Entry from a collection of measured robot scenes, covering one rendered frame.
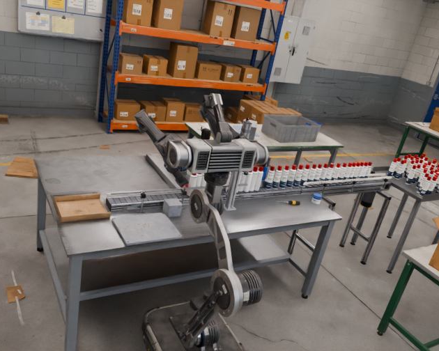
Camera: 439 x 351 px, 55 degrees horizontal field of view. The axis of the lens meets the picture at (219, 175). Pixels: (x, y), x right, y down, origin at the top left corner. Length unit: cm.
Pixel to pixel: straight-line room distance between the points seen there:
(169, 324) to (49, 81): 500
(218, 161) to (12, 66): 515
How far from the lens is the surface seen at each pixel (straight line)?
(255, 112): 709
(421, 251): 361
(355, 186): 417
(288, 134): 506
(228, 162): 235
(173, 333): 293
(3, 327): 332
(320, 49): 937
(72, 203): 298
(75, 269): 260
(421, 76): 1113
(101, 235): 266
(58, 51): 710
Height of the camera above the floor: 228
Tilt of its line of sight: 23 degrees down
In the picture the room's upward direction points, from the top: 12 degrees clockwise
